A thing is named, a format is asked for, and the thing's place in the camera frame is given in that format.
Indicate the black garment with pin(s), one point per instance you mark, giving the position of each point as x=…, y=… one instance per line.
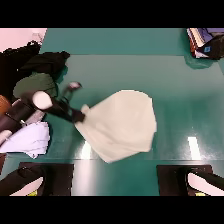
x=46, y=63
x=13, y=66

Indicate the cream T-shirt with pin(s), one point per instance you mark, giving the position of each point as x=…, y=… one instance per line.
x=123, y=126

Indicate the brown garment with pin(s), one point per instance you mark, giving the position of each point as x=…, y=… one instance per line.
x=4, y=104

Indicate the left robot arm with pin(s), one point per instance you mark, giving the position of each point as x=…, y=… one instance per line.
x=58, y=108

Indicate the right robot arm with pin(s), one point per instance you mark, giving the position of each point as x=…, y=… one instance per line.
x=173, y=180

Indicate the blue garment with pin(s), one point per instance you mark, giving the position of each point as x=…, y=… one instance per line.
x=215, y=31

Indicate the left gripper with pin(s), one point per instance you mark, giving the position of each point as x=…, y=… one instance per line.
x=78, y=116

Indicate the dark green garment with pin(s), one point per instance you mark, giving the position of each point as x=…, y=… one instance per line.
x=35, y=83

